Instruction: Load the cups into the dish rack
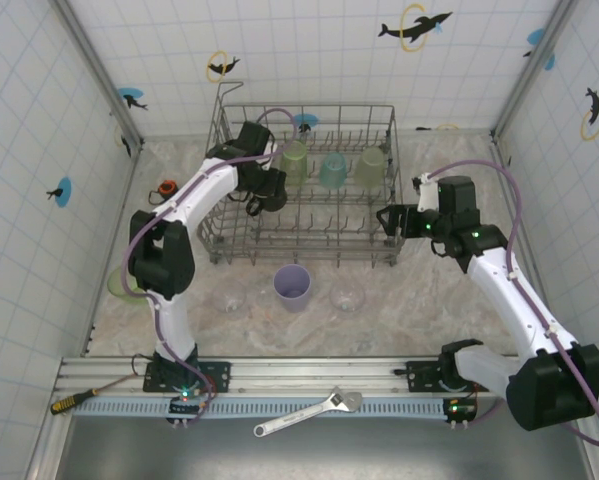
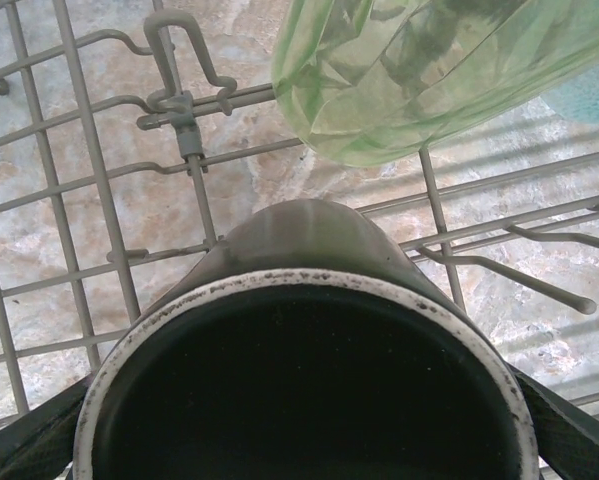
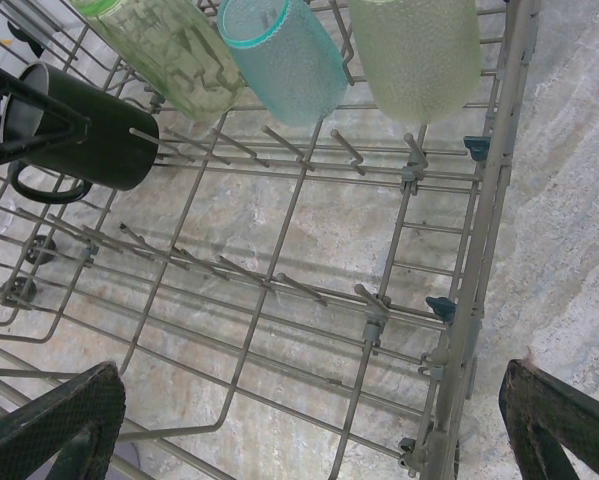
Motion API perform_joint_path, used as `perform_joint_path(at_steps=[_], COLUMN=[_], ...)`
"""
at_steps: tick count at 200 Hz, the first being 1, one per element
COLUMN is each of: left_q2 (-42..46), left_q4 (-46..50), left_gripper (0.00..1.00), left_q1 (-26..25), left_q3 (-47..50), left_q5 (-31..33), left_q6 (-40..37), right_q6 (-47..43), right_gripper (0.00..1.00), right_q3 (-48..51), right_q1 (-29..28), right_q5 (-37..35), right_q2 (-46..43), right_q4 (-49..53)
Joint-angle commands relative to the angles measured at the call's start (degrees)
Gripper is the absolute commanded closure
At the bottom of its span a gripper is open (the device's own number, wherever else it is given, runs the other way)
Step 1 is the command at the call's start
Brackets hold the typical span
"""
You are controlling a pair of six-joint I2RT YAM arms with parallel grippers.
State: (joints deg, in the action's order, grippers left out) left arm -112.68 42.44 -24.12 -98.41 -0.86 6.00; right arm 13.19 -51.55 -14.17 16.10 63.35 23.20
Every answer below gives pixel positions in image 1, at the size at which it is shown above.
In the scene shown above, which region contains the olive green plastic cup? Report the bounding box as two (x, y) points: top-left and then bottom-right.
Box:
(354, 146), (386, 189)

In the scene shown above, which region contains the translucent green plastic cup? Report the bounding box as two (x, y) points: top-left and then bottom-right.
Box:
(280, 140), (311, 188)

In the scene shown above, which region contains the black mug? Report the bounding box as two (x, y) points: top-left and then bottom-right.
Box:
(246, 168), (289, 217)

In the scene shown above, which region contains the teal plastic cup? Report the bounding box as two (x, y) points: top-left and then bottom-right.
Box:
(319, 152), (351, 190)

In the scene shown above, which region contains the purple plastic cup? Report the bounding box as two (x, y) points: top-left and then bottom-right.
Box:
(272, 264), (312, 314)

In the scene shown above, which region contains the blue circle animal sticker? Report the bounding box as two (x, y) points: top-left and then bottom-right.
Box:
(117, 87), (149, 112)
(289, 113), (321, 135)
(46, 176), (74, 208)
(522, 28), (556, 71)

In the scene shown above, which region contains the clear plastic cup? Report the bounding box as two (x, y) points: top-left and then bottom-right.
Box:
(328, 281), (366, 317)
(211, 278), (249, 317)

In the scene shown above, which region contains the orange and black tape measure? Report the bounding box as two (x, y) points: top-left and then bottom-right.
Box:
(147, 178), (181, 206)

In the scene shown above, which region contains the silver adjustable wrench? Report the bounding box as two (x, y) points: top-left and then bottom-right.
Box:
(252, 385), (364, 439)

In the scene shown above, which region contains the stainless steel panel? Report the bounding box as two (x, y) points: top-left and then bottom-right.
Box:
(38, 414), (598, 480)

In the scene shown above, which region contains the yellow and black screwdriver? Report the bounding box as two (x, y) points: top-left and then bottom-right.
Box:
(50, 372), (148, 417)

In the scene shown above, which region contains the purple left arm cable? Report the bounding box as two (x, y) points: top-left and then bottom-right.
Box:
(121, 107), (299, 426)

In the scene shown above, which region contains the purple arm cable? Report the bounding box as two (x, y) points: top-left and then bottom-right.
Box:
(121, 107), (299, 426)
(426, 158), (599, 447)

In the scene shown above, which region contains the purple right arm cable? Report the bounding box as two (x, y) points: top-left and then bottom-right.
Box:
(426, 158), (599, 447)

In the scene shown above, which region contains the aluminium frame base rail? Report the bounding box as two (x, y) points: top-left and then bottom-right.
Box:
(489, 133), (555, 321)
(81, 142), (145, 357)

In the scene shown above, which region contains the orca yellow ring sticker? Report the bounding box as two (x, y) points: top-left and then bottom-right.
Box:
(206, 48), (242, 83)

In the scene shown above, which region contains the grey wire dish rack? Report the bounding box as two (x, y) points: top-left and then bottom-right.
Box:
(200, 81), (407, 270)

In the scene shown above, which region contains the aluminium frame post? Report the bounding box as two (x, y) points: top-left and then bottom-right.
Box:
(52, 0), (145, 151)
(491, 0), (578, 139)

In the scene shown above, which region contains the aluminium mounting rail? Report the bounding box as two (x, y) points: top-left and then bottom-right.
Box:
(56, 355), (599, 399)

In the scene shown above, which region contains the seahorse yellow ring sticker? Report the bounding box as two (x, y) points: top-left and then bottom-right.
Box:
(580, 87), (599, 142)

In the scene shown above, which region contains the large dolphin ring sticker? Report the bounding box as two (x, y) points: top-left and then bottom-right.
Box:
(377, 3), (454, 54)

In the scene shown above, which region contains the slotted grey cable duct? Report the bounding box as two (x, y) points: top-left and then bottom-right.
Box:
(71, 394), (480, 419)

